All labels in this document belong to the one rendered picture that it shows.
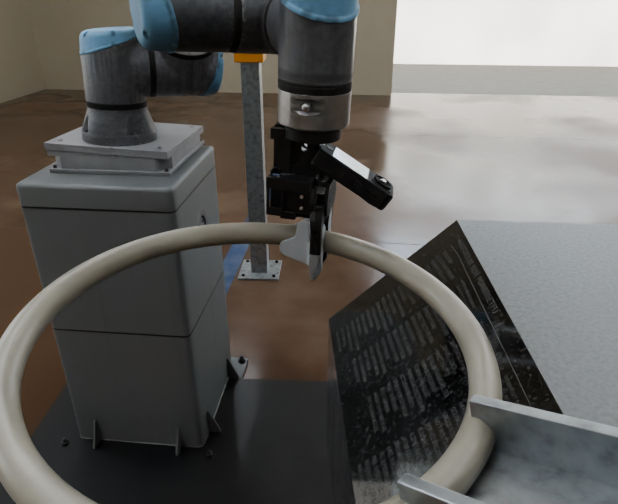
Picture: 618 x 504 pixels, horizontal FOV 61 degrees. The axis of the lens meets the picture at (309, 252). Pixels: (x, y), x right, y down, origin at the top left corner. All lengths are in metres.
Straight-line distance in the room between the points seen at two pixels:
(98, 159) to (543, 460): 1.23
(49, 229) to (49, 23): 6.99
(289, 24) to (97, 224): 0.91
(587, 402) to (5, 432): 0.57
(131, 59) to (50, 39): 6.99
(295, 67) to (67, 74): 7.80
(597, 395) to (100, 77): 1.22
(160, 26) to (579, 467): 0.61
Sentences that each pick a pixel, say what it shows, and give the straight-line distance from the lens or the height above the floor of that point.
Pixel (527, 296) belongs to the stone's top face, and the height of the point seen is 0.87.
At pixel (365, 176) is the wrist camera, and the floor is 1.06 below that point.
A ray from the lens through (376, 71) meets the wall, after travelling 7.31.
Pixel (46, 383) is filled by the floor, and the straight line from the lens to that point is 2.18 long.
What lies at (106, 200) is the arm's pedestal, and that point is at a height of 0.82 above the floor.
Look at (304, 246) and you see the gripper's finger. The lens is 0.72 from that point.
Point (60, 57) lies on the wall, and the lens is 8.38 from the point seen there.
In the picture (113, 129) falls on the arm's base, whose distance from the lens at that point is 1.44.
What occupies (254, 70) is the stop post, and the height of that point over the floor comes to 0.97.
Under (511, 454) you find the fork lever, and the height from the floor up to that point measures 0.93.
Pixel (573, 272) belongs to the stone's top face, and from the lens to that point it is 0.95.
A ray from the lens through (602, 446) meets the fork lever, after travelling 0.45.
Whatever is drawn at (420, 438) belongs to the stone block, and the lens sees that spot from 0.76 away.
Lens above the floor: 1.28
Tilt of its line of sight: 27 degrees down
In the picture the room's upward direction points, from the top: straight up
